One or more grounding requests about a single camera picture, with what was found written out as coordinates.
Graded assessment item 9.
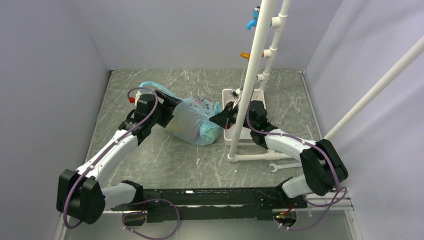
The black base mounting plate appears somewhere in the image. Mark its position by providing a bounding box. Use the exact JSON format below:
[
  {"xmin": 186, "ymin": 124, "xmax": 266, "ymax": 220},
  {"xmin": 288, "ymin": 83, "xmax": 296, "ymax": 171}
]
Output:
[{"xmin": 113, "ymin": 186, "xmax": 307, "ymax": 223}]

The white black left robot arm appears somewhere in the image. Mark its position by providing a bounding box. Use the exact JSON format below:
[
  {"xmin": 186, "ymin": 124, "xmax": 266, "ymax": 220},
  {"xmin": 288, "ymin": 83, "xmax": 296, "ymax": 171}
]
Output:
[{"xmin": 56, "ymin": 88, "xmax": 182, "ymax": 224}]

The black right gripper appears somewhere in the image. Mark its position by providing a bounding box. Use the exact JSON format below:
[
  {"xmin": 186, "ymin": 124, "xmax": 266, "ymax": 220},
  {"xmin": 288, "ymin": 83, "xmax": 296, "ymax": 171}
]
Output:
[{"xmin": 209, "ymin": 102, "xmax": 256, "ymax": 131}]

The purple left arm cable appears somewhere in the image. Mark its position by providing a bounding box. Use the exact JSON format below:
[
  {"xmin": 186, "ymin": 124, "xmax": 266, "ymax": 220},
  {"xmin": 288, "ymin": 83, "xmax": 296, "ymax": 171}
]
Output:
[{"xmin": 62, "ymin": 87, "xmax": 181, "ymax": 239}]

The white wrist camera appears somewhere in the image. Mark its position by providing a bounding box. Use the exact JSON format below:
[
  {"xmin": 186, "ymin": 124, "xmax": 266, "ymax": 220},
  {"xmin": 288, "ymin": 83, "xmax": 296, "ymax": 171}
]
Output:
[
  {"xmin": 230, "ymin": 88, "xmax": 243, "ymax": 100},
  {"xmin": 129, "ymin": 92, "xmax": 144, "ymax": 106}
]

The white pvc pipe rack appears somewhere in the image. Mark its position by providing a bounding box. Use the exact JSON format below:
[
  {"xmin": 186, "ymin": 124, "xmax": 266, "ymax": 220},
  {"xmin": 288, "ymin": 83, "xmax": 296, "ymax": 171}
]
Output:
[{"xmin": 227, "ymin": 0, "xmax": 292, "ymax": 163}]

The white diagonal pipe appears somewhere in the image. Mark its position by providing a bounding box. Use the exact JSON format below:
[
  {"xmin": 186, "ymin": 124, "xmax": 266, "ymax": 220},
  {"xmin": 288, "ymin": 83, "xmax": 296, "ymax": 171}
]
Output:
[{"xmin": 324, "ymin": 36, "xmax": 424, "ymax": 139}]

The blue printed plastic bag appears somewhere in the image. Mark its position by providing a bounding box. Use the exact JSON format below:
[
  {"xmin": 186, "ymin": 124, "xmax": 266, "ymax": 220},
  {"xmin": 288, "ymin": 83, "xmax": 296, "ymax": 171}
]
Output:
[{"xmin": 139, "ymin": 81, "xmax": 223, "ymax": 146}]

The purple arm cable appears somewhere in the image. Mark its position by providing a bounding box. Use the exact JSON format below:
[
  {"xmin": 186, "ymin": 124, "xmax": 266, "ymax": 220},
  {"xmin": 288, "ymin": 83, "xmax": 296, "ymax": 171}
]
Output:
[
  {"xmin": 62, "ymin": 87, "xmax": 181, "ymax": 239},
  {"xmin": 244, "ymin": 96, "xmax": 348, "ymax": 232}
]

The orange plastic faucet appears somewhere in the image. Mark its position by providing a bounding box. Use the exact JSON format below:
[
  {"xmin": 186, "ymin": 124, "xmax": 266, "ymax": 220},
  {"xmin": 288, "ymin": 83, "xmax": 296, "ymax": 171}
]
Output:
[{"xmin": 240, "ymin": 52, "xmax": 265, "ymax": 61}]

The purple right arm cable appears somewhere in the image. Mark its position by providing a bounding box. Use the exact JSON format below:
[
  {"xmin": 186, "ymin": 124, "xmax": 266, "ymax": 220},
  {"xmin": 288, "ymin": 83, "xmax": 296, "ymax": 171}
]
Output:
[{"xmin": 244, "ymin": 96, "xmax": 348, "ymax": 232}]

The silver open-end wrench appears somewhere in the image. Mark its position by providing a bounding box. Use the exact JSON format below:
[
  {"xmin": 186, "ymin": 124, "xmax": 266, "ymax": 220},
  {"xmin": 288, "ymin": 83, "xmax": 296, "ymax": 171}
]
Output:
[{"xmin": 268, "ymin": 162, "xmax": 302, "ymax": 173}]

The white perforated plastic basket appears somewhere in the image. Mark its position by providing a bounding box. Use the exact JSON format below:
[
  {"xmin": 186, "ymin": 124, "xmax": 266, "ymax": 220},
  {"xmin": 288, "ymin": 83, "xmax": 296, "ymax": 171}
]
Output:
[{"xmin": 221, "ymin": 88, "xmax": 268, "ymax": 147}]

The blue plastic faucet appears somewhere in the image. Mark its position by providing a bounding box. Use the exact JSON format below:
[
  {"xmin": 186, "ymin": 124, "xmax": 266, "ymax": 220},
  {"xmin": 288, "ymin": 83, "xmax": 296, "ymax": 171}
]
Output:
[{"xmin": 245, "ymin": 6, "xmax": 261, "ymax": 31}]

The aluminium extrusion rail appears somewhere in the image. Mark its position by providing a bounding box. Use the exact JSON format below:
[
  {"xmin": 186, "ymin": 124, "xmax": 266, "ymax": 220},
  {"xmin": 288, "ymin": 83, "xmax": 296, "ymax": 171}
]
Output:
[{"xmin": 52, "ymin": 190, "xmax": 354, "ymax": 240}]

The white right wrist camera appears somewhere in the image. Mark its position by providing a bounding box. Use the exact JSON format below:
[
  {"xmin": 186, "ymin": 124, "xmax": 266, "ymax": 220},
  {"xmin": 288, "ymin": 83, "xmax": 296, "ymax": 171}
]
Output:
[{"xmin": 230, "ymin": 88, "xmax": 243, "ymax": 100}]

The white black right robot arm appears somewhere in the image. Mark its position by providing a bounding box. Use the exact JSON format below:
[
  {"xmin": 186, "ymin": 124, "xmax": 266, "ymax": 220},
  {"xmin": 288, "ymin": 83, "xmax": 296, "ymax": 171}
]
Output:
[{"xmin": 243, "ymin": 100, "xmax": 349, "ymax": 208}]

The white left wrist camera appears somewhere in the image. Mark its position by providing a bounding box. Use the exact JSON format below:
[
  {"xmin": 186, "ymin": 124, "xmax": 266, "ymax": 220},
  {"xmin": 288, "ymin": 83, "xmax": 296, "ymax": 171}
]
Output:
[{"xmin": 129, "ymin": 92, "xmax": 144, "ymax": 106}]

